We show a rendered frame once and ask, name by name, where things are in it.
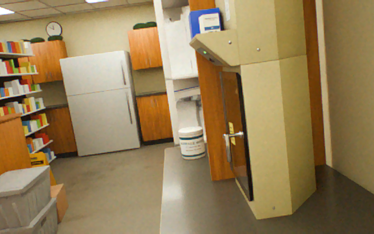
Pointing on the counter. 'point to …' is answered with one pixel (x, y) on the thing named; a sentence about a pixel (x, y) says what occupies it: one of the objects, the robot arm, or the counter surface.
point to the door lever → (229, 143)
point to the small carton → (209, 23)
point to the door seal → (246, 135)
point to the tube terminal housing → (274, 102)
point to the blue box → (198, 20)
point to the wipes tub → (192, 142)
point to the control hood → (219, 45)
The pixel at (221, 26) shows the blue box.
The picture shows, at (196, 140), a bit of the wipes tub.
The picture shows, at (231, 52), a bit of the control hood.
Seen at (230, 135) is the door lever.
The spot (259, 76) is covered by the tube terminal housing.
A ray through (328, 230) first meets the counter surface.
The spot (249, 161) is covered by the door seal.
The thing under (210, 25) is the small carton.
